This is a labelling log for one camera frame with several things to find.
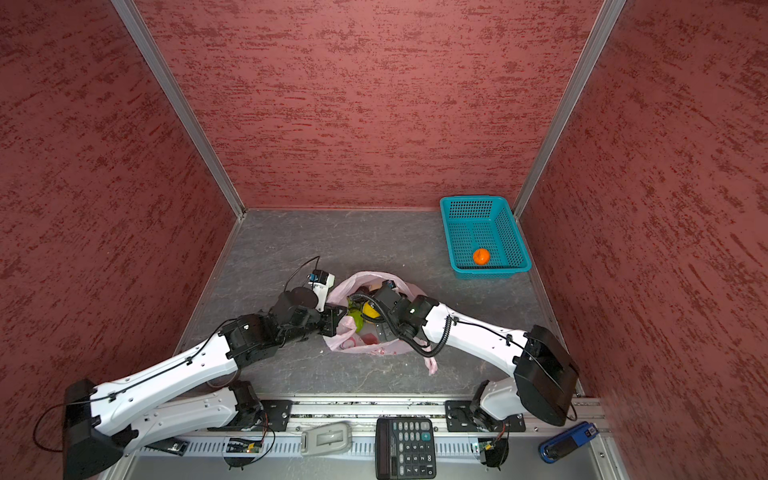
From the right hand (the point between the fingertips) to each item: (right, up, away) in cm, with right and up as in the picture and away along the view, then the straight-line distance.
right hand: (395, 329), depth 81 cm
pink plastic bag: (-4, -1, -7) cm, 8 cm away
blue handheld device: (+39, -23, -12) cm, 47 cm away
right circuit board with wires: (+25, -27, -9) cm, 38 cm away
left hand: (-13, +6, -7) cm, 16 cm away
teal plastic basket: (+35, +26, +32) cm, 54 cm away
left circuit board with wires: (-38, -28, -9) cm, 48 cm away
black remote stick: (-52, -23, -14) cm, 58 cm away
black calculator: (+2, -24, -13) cm, 27 cm away
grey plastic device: (-16, -22, -12) cm, 30 cm away
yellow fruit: (-8, +4, +8) cm, 11 cm away
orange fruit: (+31, +19, +21) cm, 42 cm away
